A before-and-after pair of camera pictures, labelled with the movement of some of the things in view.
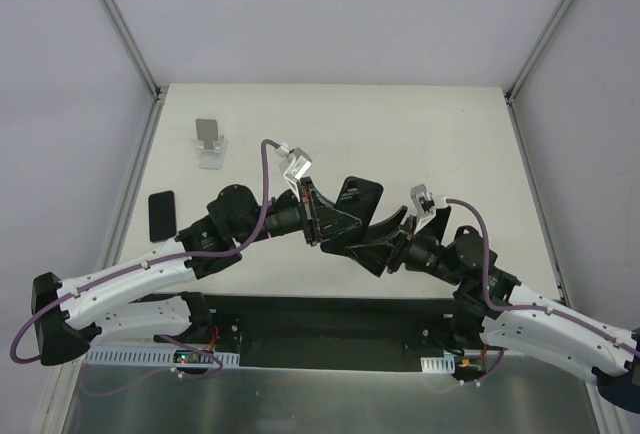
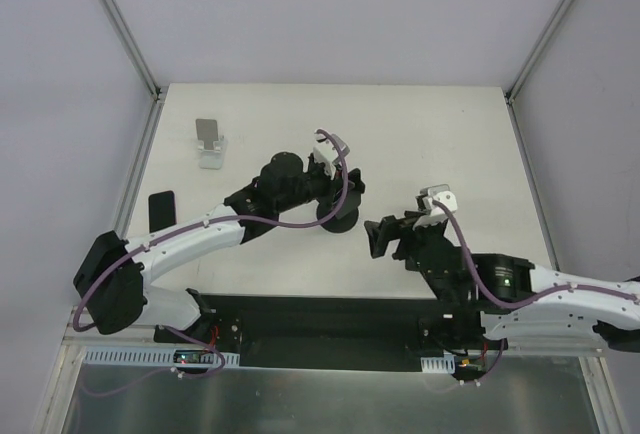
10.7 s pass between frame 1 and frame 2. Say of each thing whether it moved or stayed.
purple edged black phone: stayed
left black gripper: moved
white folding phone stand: stayed
